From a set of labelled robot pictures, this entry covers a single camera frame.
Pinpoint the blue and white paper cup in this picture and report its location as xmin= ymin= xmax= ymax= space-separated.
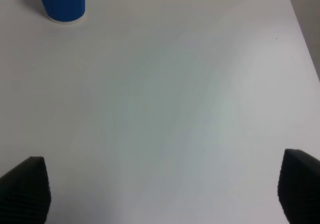
xmin=41 ymin=0 xmax=86 ymax=23

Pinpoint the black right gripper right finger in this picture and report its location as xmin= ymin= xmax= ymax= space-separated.
xmin=277 ymin=149 xmax=320 ymax=223

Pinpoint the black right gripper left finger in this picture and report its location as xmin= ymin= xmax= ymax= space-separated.
xmin=0 ymin=156 xmax=52 ymax=224

